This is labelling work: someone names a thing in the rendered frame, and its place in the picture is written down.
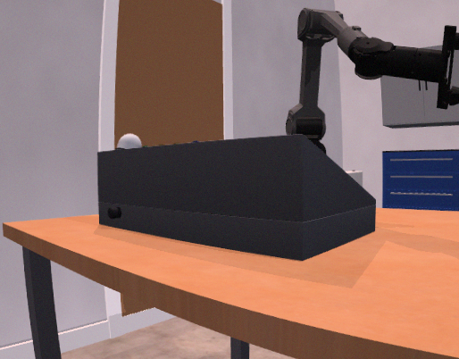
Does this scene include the black angled console housing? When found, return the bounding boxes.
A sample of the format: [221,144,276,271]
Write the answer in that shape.
[97,134,376,261]

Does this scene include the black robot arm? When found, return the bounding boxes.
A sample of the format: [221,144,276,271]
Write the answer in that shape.
[286,8,418,154]

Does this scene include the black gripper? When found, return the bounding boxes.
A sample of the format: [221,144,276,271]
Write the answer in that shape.
[414,25,459,109]

